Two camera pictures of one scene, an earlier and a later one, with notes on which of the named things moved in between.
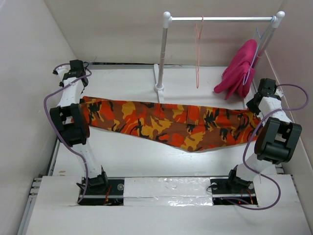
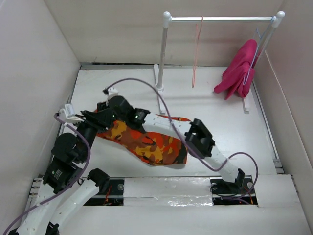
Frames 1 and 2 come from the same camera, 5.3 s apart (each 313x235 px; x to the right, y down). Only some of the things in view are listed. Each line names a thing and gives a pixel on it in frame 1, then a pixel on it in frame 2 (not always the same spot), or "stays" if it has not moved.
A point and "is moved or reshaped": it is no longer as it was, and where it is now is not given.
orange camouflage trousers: [191, 128] to [149, 148]
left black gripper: [61, 84] to [100, 121]
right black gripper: [251, 105] to [101, 105]
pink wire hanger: [197, 39] is moved or reshaped
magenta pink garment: [240, 73] stays
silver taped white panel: [169, 191] stays
